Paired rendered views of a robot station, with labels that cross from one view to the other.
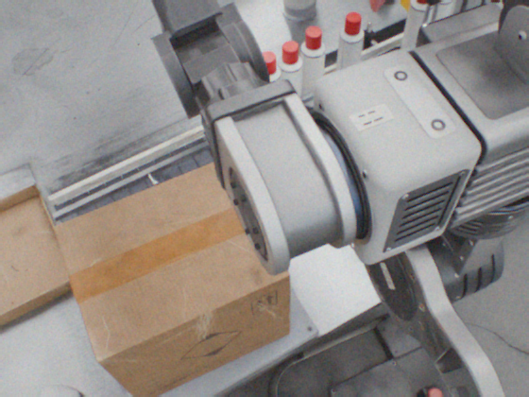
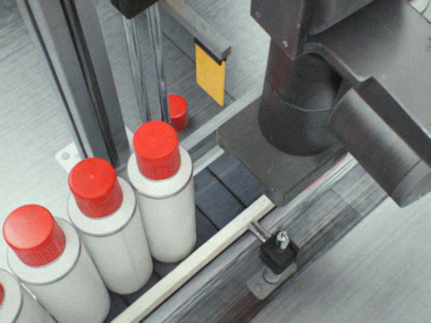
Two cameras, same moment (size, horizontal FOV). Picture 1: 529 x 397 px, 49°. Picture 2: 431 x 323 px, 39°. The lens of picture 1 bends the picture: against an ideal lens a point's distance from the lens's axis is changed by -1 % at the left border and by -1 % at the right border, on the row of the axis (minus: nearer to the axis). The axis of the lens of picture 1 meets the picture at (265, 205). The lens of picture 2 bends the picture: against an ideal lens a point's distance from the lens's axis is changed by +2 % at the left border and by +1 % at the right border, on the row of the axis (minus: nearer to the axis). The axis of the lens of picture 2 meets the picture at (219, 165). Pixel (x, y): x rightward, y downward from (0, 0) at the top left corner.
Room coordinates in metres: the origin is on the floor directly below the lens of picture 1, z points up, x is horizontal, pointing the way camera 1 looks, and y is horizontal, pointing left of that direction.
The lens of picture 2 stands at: (1.23, -0.39, 1.46)
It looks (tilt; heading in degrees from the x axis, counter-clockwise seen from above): 62 degrees down; 163
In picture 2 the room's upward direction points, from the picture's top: 2 degrees clockwise
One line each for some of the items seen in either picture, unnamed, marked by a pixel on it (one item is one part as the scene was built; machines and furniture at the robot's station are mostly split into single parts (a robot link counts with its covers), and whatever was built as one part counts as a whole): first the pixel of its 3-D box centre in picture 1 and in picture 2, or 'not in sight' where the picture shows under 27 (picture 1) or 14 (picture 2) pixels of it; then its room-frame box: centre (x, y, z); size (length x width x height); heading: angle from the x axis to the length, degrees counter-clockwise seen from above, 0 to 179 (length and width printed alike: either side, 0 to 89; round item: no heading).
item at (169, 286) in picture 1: (181, 284); not in sight; (0.41, 0.15, 0.99); 0.30 x 0.24 x 0.27; 112
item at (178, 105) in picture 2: not in sight; (173, 112); (0.84, -0.33, 0.85); 0.03 x 0.03 x 0.03
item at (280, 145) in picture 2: not in sight; (304, 105); (1.03, -0.28, 1.13); 0.10 x 0.07 x 0.07; 116
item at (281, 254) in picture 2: (366, 42); (278, 256); (1.05, -0.28, 0.89); 0.03 x 0.03 x 0.12; 26
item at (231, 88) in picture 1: (242, 114); not in sight; (0.38, 0.02, 1.45); 0.09 x 0.08 x 0.12; 110
